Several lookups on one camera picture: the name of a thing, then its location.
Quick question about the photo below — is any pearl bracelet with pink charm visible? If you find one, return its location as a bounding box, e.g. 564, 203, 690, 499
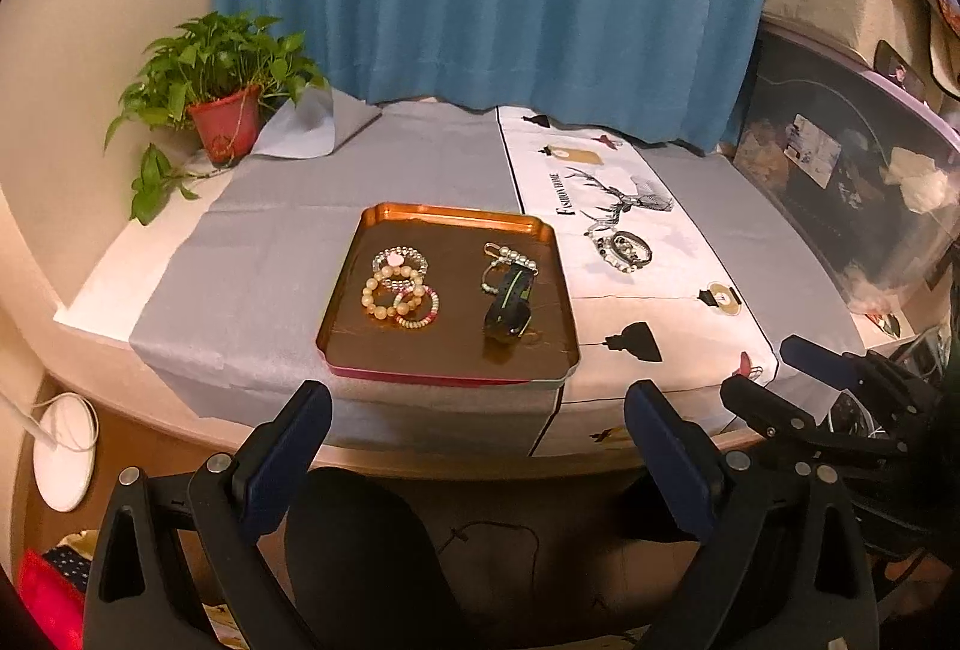
373, 245, 428, 276

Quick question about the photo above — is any yellow bead bracelet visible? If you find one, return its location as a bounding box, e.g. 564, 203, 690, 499
361, 267, 425, 320

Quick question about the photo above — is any pearl strand with clasp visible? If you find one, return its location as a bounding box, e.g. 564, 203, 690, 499
480, 240, 539, 291

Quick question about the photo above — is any white round lamp base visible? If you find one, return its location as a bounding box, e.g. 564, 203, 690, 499
34, 393, 100, 512

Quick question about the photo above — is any black chair back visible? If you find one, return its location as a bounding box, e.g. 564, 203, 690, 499
285, 466, 470, 650

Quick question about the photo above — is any dark blue dotted cloth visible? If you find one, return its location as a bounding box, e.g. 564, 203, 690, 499
41, 541, 98, 591

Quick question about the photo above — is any dark transparent storage box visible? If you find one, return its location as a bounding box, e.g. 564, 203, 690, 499
731, 16, 960, 321

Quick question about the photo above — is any orange metal tray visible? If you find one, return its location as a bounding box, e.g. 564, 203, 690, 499
315, 201, 582, 389

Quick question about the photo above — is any white lamp stem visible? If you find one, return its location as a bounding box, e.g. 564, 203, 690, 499
0, 387, 83, 452

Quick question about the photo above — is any potted green plant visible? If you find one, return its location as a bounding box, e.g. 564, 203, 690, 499
105, 11, 331, 225

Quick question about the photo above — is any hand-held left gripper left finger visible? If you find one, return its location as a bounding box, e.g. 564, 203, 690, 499
81, 380, 335, 650

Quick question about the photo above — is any green black sport watch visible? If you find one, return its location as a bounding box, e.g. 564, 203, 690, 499
484, 267, 535, 342

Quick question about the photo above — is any red patterned cloth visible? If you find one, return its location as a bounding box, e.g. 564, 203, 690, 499
16, 549, 83, 650

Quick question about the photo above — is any dark bead bracelet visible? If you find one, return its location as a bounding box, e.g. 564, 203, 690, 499
604, 228, 653, 269

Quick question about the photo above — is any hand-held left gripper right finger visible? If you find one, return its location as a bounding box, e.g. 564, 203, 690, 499
624, 380, 880, 650

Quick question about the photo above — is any pink multicolour bead bracelet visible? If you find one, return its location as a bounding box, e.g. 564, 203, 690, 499
394, 286, 441, 329

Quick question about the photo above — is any grey white printed tablecloth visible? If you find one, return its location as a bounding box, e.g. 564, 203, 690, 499
129, 91, 871, 456

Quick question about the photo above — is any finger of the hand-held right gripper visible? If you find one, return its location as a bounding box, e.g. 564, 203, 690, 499
720, 376, 908, 479
780, 333, 942, 428

